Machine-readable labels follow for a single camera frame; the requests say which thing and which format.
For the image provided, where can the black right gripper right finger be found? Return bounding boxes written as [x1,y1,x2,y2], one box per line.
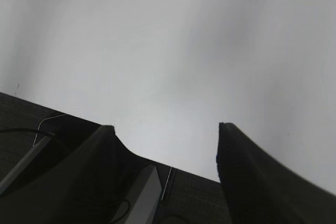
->
[216,122,335,223]

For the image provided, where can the grey table frame leg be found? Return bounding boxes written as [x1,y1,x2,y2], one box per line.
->
[111,165,162,224]

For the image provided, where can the thin white wire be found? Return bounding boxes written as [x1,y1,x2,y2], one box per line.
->
[160,166,173,201]

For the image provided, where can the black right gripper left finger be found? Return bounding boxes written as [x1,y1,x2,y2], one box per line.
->
[1,126,153,223]

